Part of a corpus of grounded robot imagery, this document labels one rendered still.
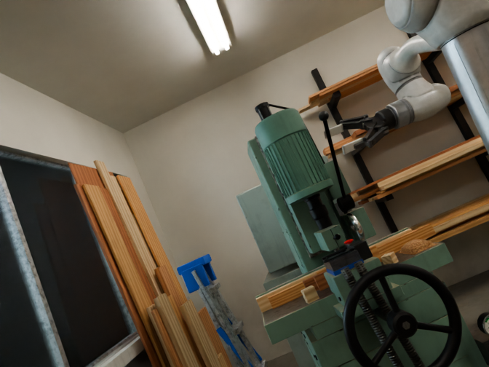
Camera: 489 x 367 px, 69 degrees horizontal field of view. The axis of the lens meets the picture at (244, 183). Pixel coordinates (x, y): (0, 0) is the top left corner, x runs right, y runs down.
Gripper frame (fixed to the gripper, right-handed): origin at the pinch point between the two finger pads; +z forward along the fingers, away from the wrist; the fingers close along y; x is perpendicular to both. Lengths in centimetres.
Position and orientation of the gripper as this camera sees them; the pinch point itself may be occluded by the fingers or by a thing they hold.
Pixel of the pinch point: (336, 140)
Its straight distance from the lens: 126.3
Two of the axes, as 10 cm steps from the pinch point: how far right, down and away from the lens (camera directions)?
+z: -9.2, 4.0, -0.4
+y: -2.4, -4.7, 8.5
